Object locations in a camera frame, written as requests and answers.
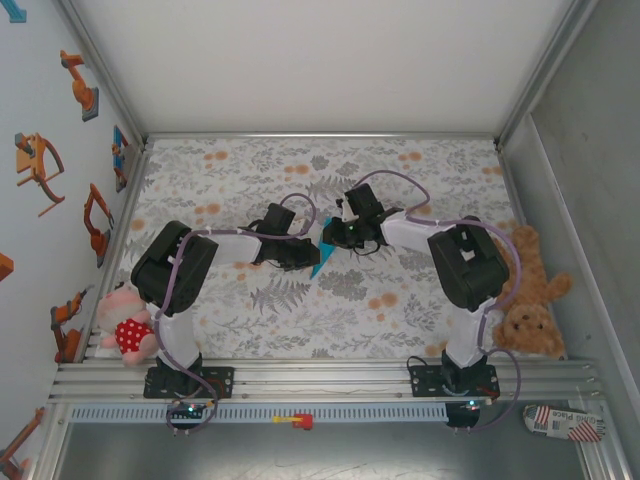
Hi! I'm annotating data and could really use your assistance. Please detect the teal cloth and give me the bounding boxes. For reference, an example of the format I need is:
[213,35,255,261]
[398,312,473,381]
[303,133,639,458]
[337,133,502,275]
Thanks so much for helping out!
[308,218,337,280]

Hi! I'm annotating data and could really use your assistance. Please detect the floral print tablecloth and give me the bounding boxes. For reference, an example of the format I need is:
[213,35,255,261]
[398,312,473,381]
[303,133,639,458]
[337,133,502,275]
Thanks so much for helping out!
[85,137,570,362]

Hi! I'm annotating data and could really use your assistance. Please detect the red and yellow small tool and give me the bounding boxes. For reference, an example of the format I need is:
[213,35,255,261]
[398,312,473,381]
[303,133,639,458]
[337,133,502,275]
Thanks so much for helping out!
[272,413,315,431]

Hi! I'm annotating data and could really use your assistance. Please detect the pink plush toy polka dots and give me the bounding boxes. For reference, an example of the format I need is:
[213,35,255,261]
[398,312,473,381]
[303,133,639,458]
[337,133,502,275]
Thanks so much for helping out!
[97,282,160,369]

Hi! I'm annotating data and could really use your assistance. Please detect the small circuit board green LED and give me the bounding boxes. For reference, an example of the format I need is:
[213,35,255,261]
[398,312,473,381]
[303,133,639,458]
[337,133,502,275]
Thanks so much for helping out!
[166,399,214,422]
[447,398,494,417]

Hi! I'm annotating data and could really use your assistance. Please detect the brown teddy bear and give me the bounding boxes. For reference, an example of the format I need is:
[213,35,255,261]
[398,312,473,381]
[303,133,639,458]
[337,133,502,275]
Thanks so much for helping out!
[492,224,575,361]

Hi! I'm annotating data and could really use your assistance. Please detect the stars and stripes printed pouch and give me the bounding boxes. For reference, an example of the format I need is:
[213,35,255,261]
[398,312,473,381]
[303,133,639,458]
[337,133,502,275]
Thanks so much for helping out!
[523,403,607,444]

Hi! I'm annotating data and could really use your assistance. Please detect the aluminium frame crossbar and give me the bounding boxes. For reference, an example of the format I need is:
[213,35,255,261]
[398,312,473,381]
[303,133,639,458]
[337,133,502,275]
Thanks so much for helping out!
[144,131,501,142]

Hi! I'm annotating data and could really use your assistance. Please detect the aluminium mounting rail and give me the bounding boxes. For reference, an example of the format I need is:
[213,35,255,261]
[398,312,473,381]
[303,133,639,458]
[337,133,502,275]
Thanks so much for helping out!
[48,357,609,405]

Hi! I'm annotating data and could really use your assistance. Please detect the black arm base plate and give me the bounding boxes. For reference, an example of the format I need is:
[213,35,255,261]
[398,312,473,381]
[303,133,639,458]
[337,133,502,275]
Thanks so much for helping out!
[408,364,500,399]
[143,366,236,400]

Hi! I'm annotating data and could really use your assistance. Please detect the white slotted cable duct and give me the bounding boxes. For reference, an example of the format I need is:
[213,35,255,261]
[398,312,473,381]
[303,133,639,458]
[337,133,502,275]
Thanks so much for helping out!
[67,403,450,424]

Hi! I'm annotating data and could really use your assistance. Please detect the purple cable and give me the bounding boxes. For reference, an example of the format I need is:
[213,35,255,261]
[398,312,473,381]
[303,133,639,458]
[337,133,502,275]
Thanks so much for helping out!
[355,169,524,434]
[154,193,318,436]

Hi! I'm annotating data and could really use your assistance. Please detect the blue and orange wall sticker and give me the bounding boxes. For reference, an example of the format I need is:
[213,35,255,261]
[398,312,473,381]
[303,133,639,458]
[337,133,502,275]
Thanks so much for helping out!
[110,124,131,194]

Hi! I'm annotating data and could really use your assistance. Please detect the aluminium frame post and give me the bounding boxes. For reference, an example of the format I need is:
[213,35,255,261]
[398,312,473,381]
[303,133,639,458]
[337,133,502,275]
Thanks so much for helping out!
[493,0,600,149]
[58,0,150,149]

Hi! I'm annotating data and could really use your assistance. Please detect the orange gripper claw wall sticker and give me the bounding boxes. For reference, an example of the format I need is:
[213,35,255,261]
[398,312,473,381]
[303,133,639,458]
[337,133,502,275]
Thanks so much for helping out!
[13,132,67,218]

